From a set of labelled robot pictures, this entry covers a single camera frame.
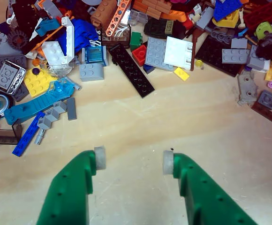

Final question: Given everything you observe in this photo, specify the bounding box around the grey irregular Lego plate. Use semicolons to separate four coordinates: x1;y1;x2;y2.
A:
237;70;258;106

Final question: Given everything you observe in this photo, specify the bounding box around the grey stepped Lego piece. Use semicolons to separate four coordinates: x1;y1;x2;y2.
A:
37;100;68;130

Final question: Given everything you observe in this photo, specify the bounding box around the transparent blue Lego piece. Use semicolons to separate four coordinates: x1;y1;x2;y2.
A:
47;77;82;100

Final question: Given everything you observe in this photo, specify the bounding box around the dark grey small Lego plate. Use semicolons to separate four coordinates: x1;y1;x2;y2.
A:
257;90;272;110

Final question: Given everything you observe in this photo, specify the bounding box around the small yellow Lego tile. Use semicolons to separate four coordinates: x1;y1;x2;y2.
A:
174;67;190;82

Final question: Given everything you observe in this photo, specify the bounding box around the grey Lego technic pin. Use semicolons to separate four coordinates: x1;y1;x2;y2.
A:
34;128;46;144

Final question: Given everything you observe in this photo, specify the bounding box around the blue windowed grey Lego piece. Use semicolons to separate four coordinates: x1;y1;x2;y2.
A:
82;45;109;67

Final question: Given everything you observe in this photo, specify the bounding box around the light grey square Lego plate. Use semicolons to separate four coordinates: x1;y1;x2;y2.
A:
144;37;175;72

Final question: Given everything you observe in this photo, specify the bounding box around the grey sloped Lego brick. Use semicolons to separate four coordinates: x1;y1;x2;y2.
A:
79;63;105;82

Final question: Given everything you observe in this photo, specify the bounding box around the white studded Lego plate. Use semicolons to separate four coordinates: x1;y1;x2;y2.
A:
41;41;68;66

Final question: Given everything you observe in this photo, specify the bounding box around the white hinged Lego plate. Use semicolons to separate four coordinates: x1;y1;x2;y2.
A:
163;36;194;70

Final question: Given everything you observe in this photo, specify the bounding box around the small green Lego brick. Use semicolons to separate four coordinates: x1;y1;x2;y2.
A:
129;32;143;51

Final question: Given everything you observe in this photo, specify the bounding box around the dark grey Lego tile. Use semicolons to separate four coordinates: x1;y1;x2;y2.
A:
66;97;77;121

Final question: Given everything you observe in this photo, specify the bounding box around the black Lego gear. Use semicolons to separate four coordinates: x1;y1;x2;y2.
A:
7;30;29;50

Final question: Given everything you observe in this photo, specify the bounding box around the large black Lego plate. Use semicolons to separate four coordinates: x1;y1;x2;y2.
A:
194;35;244;77

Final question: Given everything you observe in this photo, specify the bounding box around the narrow blue Lego plate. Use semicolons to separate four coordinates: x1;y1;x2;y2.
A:
12;112;45;157

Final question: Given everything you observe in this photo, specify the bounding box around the red square Lego brick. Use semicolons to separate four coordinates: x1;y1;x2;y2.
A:
132;44;148;67

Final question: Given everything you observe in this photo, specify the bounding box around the lime green Lego piece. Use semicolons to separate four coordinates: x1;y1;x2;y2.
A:
254;22;272;40

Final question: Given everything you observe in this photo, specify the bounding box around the long black Lego plate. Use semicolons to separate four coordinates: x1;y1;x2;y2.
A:
108;44;155;98

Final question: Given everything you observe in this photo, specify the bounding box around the dark red long Lego plate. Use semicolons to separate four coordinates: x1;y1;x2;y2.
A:
250;102;272;131

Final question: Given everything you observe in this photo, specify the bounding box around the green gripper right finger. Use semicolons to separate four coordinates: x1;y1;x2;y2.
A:
163;150;258;225

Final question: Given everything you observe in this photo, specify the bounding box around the long teal Lego piece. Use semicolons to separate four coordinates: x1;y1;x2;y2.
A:
4;96;64;125

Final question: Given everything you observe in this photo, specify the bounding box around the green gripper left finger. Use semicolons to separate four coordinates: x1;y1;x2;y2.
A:
36;146;107;225

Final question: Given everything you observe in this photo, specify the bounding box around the brown Lego barrel brick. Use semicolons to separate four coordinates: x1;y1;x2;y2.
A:
91;0;118;30

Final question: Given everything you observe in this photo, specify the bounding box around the orange Lego technic beam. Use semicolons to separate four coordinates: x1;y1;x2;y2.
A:
105;0;131;37

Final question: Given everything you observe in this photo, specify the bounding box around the yellow square Lego plate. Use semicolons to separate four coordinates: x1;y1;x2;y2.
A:
23;67;59;98

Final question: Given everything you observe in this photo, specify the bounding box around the chrome framed grey Lego piece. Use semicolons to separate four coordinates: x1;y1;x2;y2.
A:
0;60;26;96

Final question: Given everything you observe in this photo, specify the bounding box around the white Lego arch frame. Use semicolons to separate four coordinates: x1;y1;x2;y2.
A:
60;16;75;64

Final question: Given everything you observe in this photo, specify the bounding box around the grey rectangular Lego brick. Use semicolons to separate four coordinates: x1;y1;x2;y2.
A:
222;48;250;64

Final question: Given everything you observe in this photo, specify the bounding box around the smoky transparent Lego box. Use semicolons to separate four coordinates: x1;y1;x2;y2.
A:
0;114;23;150

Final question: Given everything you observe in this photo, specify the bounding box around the blue wedge Lego plate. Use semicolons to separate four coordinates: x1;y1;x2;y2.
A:
213;0;243;22

